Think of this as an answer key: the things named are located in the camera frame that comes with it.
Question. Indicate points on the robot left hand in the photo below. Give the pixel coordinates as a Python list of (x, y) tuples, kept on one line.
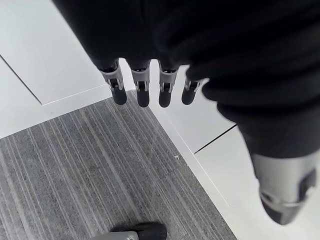
[(200, 37)]

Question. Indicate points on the white cabinet door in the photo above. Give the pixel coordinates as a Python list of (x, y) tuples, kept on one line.
[(50, 50), (237, 180), (10, 95), (190, 125)]

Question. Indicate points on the white cabinet plinth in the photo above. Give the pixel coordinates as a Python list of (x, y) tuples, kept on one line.
[(200, 175), (75, 105)]

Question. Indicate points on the robot left dark foot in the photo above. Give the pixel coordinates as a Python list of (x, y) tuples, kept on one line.
[(147, 231)]

